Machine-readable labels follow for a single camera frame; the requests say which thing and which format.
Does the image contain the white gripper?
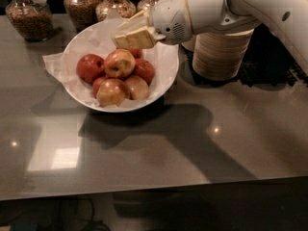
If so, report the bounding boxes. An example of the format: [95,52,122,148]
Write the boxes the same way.
[112,0,193,49]

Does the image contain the red yellow apple with sticker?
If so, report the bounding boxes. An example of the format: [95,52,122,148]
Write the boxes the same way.
[104,49,136,79]

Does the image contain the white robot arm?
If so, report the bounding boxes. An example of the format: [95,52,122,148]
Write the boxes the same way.
[111,0,308,69]

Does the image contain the red apple top back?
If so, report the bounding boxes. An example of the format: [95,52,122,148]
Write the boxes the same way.
[130,48,142,58]

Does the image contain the red apple right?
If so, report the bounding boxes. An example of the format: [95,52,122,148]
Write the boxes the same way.
[134,58,155,84]

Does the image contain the pale apple front right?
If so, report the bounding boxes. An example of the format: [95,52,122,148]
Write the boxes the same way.
[124,75,149,100]

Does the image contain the red apple left back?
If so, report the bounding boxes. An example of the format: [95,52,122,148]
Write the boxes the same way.
[76,54,105,84]

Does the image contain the small red apple hidden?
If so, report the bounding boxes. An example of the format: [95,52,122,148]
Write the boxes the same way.
[92,76,108,97]

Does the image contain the yellow red apple front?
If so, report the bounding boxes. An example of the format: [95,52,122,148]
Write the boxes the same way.
[96,78,130,107]

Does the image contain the back stack paper bowls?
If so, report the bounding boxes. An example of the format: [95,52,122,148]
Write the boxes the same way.
[182,37,196,52]

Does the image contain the stack paper bowls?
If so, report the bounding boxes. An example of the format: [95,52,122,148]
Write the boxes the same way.
[192,29,254,82]
[182,37,196,52]

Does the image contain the front stack paper bowls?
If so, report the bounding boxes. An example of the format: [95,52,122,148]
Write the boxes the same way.
[192,29,254,82]

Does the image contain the glass jar far left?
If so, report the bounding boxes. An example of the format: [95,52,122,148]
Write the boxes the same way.
[6,0,54,41]

